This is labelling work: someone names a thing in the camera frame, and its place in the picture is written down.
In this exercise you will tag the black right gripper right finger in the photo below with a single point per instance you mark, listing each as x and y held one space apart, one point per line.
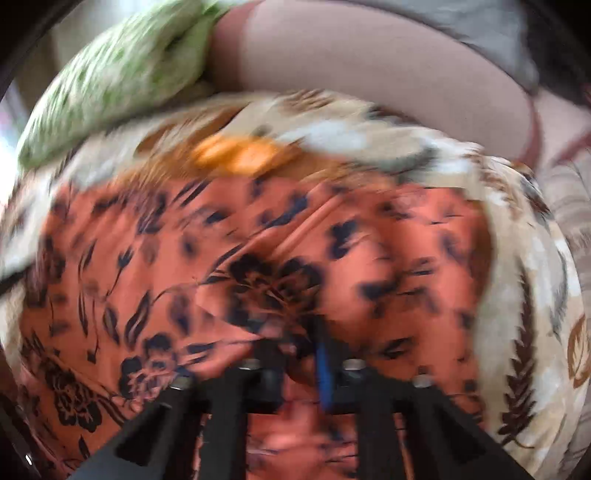
404 429

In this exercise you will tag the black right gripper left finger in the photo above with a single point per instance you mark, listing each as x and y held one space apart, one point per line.
195 428

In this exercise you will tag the orange floral garment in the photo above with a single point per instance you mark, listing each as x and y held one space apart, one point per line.
132 288

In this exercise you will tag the beige leaf-print blanket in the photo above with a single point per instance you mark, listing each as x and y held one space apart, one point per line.
529 334

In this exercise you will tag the striped beige bedsheet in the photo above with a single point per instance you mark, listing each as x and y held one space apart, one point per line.
566 189

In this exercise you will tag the green patterned pillow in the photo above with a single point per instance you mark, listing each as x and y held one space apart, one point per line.
133 67

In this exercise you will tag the pink bolster pillow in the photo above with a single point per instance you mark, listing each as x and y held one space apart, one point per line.
378 56

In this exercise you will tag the grey cloth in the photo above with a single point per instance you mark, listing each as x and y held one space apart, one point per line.
496 29

